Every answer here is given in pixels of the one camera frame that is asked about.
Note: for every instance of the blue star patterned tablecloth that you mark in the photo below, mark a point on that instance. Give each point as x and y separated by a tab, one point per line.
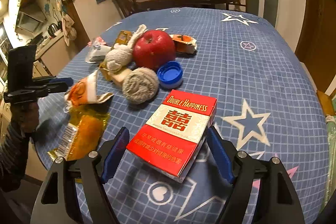
266	107

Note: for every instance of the white silver foil wrapper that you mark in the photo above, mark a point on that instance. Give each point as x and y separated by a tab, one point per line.
98	49

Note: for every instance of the red Double Happiness cigarette box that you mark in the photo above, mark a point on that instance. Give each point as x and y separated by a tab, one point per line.
172	137

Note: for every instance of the left wooden chair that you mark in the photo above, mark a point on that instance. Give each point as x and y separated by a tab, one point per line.
128	7

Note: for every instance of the electric kettle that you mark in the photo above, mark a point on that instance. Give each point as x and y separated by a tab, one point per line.
52	29

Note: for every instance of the orange torn small carton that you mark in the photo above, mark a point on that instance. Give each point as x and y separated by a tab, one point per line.
184	43

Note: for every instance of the yellow snack wrapper with barcode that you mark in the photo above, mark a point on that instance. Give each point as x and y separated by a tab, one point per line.
82	134

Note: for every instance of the red apple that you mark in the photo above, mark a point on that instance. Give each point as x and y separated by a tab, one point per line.
154	49

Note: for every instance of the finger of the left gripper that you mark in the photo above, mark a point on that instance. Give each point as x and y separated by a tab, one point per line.
56	87
52	80

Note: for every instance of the yellow gold small box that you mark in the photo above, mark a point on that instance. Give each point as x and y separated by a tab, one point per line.
123	37

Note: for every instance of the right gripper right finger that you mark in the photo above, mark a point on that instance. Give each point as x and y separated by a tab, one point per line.
277	200

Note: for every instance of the person's left hand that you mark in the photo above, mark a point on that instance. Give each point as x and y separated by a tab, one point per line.
25	117

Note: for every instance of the blue plastic bottle cap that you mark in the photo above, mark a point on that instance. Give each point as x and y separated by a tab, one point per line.
170	75

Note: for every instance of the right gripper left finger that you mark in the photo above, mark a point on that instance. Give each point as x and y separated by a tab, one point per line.
57	200

